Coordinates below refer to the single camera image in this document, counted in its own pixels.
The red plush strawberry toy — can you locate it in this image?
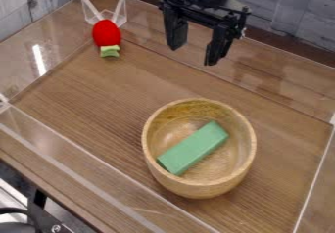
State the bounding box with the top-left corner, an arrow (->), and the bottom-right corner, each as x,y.
92,20 -> 122,58

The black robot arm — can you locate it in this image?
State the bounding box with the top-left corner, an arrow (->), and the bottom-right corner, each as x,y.
160,0 -> 251,66

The light wooden bowl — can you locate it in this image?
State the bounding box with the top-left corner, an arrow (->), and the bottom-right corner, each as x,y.
142,98 -> 256,199

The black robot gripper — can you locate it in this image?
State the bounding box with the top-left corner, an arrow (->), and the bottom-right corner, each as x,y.
162,0 -> 251,66

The green rectangular block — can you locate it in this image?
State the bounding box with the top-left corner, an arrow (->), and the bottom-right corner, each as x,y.
158,121 -> 230,176

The black cable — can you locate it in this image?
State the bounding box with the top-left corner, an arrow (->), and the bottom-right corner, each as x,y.
0,207 -> 34,231

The black table leg bracket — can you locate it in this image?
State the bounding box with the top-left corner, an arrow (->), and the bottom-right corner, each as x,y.
28,189 -> 74,233

